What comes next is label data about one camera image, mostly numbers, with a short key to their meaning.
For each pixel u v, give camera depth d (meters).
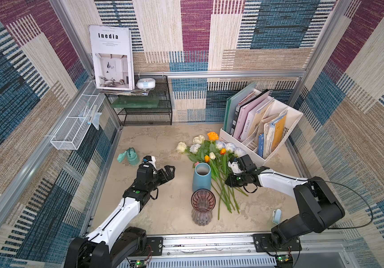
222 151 1.02
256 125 0.96
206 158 0.97
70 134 0.91
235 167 0.85
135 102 1.01
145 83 0.88
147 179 0.65
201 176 0.73
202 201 0.68
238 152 0.97
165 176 0.75
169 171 0.76
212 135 1.08
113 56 0.78
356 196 0.69
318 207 0.45
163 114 1.15
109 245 0.42
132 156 0.94
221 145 1.03
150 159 0.77
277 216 0.79
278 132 0.92
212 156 0.97
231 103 0.89
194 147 1.01
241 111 0.87
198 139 1.06
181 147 1.02
